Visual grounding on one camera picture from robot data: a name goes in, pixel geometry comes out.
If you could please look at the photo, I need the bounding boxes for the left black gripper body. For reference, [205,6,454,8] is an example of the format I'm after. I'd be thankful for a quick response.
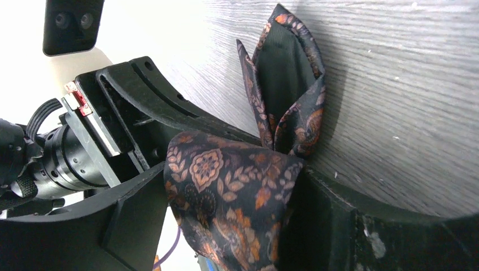
[26,71,164,199]

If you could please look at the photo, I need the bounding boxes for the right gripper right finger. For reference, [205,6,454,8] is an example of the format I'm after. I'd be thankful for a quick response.
[279,167,478,270]

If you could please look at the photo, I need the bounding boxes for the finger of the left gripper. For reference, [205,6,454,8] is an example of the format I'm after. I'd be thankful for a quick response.
[97,56,260,146]

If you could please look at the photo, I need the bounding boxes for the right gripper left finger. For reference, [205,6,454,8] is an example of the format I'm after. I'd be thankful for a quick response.
[1,163,168,270]

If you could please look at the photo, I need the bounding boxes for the brown paisley tie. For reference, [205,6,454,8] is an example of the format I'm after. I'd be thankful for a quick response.
[164,5,326,270]

